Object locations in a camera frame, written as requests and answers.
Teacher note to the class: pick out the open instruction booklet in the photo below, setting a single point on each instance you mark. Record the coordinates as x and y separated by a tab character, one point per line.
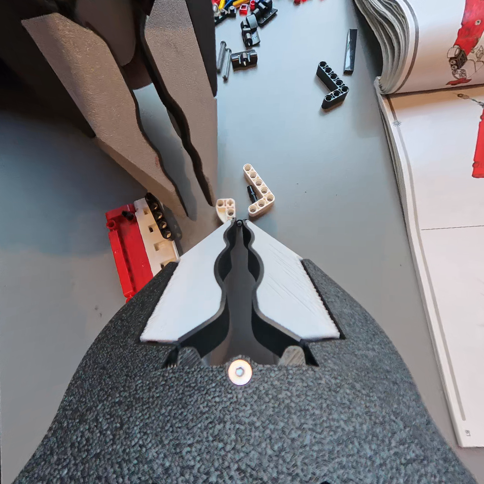
446	264

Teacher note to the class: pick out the grey brick axle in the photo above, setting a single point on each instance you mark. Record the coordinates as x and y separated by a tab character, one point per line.
221	56
227	64

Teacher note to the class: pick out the black L-shaped brick beam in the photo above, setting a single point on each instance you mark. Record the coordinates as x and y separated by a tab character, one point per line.
332	81

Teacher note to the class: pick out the shiny black brick connector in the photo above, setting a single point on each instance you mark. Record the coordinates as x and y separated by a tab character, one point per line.
244	59

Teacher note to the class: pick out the red and white brick panel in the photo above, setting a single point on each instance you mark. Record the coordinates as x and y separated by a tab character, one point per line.
124	245

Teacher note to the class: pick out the black straight brick beam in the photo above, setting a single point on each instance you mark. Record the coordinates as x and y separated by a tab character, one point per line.
160	217

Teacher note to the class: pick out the pile of coloured brick pieces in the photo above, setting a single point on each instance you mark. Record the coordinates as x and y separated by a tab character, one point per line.
227	7

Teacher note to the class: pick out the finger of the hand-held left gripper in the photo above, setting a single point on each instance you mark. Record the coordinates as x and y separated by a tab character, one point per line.
94	94
181	75

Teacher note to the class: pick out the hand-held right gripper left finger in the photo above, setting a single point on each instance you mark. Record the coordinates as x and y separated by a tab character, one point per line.
189	295

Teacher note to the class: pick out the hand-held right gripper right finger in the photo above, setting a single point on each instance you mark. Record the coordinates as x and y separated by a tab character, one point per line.
291	295

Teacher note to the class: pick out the small white curved brick piece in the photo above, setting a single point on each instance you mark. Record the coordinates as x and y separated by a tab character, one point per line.
223	208

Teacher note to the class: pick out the white L-shaped brick beam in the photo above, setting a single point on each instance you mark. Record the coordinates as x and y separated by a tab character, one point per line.
264	204

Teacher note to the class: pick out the black flat brick bar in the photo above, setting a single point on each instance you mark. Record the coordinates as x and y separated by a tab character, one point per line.
350	51

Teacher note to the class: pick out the black angular brick piece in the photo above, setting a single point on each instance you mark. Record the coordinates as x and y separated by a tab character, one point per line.
264	13

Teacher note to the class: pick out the black double brick connector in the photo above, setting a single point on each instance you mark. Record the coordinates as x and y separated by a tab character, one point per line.
249	36

